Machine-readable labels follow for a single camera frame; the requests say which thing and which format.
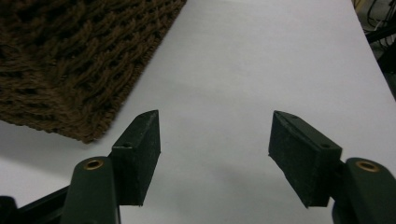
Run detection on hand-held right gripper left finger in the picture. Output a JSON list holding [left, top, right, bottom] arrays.
[[60, 109, 162, 224]]

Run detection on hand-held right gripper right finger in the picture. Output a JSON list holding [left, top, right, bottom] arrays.
[[268, 110, 396, 224]]

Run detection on brown knitted cloth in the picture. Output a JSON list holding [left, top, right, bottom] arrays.
[[0, 0, 188, 145]]

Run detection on black cables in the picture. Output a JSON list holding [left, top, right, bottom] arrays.
[[353, 0, 396, 76]]

